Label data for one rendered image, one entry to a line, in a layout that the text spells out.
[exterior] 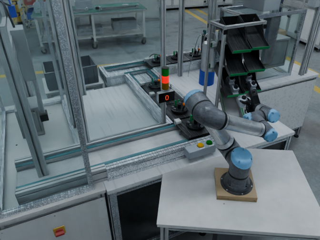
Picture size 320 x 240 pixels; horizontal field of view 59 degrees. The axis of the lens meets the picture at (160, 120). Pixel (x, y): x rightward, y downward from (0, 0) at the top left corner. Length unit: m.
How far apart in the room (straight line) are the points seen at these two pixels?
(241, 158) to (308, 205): 0.48
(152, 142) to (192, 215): 0.64
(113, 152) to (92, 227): 0.50
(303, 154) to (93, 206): 2.62
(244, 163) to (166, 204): 0.49
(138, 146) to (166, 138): 0.22
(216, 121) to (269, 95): 1.91
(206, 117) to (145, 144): 0.77
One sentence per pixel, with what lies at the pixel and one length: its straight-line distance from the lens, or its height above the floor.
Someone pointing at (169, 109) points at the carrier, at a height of 0.97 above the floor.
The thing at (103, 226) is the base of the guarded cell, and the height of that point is 0.54.
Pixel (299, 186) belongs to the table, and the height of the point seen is 0.86.
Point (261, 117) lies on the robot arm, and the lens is 1.66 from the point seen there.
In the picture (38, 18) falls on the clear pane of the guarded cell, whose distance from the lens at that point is 1.33.
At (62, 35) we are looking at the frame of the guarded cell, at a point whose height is 1.79.
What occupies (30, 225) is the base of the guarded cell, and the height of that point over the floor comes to 0.77.
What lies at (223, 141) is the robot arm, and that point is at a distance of 1.65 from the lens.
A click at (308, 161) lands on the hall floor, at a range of 3.66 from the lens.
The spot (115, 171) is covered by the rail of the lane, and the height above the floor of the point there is 0.92.
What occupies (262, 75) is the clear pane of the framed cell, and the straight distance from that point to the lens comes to 3.19.
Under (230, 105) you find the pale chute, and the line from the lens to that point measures 2.20.
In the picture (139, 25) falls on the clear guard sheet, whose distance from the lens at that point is 1.81.
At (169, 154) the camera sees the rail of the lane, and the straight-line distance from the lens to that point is 1.90.
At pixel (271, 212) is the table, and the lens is 1.75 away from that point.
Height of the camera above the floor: 2.13
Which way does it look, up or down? 32 degrees down
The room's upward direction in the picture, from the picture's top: 1 degrees counter-clockwise
